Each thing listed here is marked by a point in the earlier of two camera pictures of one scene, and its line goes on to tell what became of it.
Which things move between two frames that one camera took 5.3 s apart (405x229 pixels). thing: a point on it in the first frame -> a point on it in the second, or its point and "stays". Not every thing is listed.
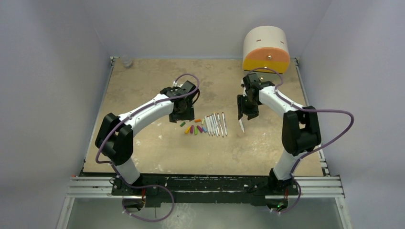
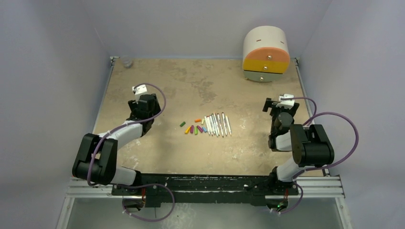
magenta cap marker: [213, 117] stays
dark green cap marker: [224, 123] stays
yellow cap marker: [241, 124] -> [228, 125]
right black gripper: [248, 105] -> [271, 105]
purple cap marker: [220, 124] stays
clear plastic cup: [127, 61] stays
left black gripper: [188, 116] -> [133, 106]
